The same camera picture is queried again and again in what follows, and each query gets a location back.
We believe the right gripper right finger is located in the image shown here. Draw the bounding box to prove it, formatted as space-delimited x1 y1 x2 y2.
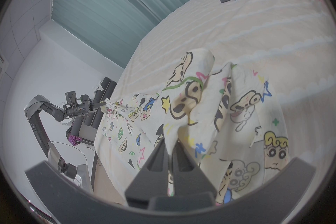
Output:
172 140 218 198

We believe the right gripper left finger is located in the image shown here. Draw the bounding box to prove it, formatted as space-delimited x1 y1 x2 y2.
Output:
125 139 174 205

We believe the purple plastic bag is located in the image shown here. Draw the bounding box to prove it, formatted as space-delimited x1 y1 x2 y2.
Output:
66 134 82 147

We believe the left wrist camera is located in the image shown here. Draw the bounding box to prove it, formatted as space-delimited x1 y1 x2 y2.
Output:
65 90 77 106

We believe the bed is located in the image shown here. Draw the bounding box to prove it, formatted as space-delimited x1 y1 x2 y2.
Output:
93 0 336 205

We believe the black low cabinet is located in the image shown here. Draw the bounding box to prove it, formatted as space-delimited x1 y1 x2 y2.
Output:
71 76 118 145

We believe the white printed pyjama top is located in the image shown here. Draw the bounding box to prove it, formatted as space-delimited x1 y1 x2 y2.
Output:
101 48 289 205

